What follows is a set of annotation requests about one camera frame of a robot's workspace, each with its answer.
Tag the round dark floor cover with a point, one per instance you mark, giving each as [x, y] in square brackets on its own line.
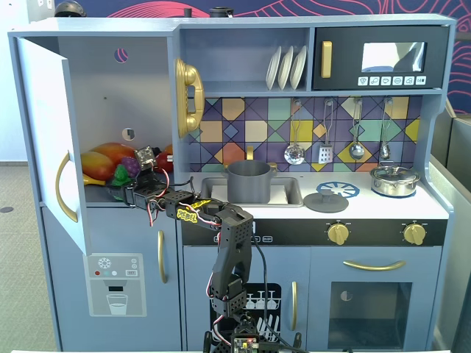
[6, 210]

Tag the robot controller board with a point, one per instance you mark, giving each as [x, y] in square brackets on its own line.
[246, 342]

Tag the dishwasher door with print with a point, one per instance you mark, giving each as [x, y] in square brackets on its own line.
[197, 272]

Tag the green toy pineapple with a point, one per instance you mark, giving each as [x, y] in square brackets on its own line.
[120, 176]

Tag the gray plastic pot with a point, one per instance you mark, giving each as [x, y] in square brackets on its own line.
[248, 184]

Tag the orange toy fruit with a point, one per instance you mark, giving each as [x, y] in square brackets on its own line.
[169, 149]

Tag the small black cylinder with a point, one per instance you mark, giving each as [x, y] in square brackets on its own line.
[188, 12]

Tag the blue-gray toy kitchen unit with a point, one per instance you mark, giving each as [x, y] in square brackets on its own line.
[368, 212]

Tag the blue-gray upper cabinet door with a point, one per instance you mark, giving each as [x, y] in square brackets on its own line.
[46, 128]

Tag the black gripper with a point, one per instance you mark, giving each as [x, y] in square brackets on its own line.
[126, 194]

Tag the gray toy sink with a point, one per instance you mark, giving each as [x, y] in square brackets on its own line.
[294, 191]

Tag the red toy pepper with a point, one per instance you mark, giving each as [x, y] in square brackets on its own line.
[163, 162]

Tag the shiny steel pot lid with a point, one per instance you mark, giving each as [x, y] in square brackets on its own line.
[393, 172]

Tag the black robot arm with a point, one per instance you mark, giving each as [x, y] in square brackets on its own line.
[232, 257]

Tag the black round device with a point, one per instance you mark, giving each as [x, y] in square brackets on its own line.
[219, 13]

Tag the blue-gray fridge door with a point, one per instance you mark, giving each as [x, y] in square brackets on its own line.
[121, 242]

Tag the black toy microwave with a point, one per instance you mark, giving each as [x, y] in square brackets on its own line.
[346, 62]

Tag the black helmet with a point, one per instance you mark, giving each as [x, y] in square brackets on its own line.
[70, 9]

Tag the oven door with window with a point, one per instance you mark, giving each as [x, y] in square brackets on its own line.
[368, 312]

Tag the steel skimmer spoon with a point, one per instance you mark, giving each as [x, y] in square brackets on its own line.
[294, 154]

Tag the gray round pot lid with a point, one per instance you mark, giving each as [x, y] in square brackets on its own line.
[325, 204]

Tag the small wrist camera board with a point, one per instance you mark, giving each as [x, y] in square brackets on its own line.
[144, 157]

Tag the black toy grapes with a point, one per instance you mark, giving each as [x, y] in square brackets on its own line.
[157, 150]

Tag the yellow toy banana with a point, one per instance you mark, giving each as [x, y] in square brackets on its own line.
[92, 181]

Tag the steel small whisk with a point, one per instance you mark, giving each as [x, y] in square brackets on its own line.
[385, 149]

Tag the steel slotted spatula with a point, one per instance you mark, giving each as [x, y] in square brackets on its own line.
[325, 154]

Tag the gold toy telephone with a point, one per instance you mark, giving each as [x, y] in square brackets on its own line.
[188, 73]

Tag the white plate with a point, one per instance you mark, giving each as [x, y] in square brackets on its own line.
[272, 71]
[285, 70]
[298, 68]

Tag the yellow orange mango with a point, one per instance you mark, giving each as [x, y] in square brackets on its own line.
[96, 165]

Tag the steel ladle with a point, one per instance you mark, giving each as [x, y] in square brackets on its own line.
[356, 150]

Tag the purple toy grapes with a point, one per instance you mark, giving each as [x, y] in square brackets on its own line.
[130, 164]

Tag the gold toy faucet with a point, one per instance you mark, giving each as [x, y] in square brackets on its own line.
[250, 152]

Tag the gold stove knob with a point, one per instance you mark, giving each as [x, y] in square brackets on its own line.
[338, 234]
[414, 234]

